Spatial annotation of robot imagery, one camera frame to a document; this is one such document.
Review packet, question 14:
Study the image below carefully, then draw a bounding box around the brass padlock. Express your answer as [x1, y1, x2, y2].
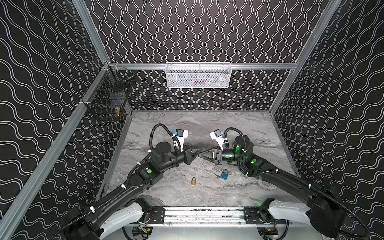
[191, 177, 197, 186]

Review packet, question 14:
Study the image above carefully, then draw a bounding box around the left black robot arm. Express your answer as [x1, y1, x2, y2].
[50, 124, 199, 240]

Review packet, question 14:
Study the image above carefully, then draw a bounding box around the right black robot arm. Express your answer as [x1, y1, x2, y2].
[199, 127, 371, 240]

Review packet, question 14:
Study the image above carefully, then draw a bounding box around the blue padlock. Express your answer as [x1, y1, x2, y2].
[220, 169, 229, 181]

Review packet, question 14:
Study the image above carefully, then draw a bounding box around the red item in white basket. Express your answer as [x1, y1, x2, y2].
[189, 79, 210, 86]

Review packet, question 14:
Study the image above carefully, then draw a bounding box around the brass object in black basket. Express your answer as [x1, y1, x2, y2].
[115, 108, 121, 117]

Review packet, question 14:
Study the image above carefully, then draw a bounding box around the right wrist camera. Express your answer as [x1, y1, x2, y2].
[210, 130, 225, 150]

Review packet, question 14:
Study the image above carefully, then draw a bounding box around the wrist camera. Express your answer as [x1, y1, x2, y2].
[210, 130, 225, 150]
[173, 129, 189, 138]

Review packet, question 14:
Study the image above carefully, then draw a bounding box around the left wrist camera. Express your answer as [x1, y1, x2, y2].
[173, 129, 189, 138]

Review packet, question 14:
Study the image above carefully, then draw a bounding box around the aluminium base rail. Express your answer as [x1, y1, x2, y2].
[80, 205, 325, 227]

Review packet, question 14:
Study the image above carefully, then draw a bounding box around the white mesh wall basket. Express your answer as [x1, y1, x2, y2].
[165, 62, 232, 89]

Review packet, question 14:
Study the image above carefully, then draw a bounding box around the black wire wall basket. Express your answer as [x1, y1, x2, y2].
[83, 62, 136, 123]

